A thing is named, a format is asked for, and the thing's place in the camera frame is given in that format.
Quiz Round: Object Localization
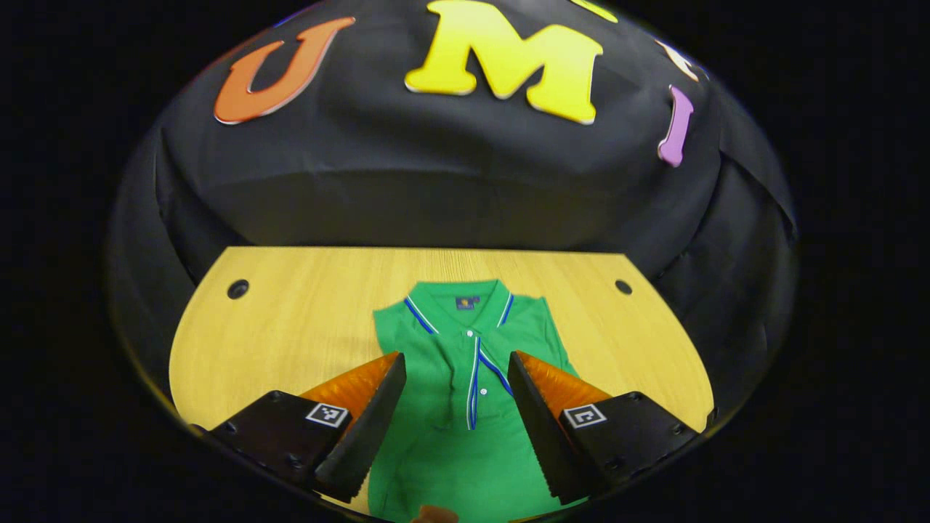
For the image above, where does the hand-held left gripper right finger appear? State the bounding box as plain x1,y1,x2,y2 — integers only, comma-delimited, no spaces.
507,350,702,506

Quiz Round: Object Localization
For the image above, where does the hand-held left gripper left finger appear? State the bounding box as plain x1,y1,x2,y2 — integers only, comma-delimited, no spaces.
207,352,408,504

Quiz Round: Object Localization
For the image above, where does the green T-shirt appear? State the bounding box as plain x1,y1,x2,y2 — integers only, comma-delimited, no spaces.
367,280,582,522

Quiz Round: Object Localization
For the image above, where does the black backdrop cloth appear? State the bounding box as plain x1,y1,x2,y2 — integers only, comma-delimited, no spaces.
105,0,800,437

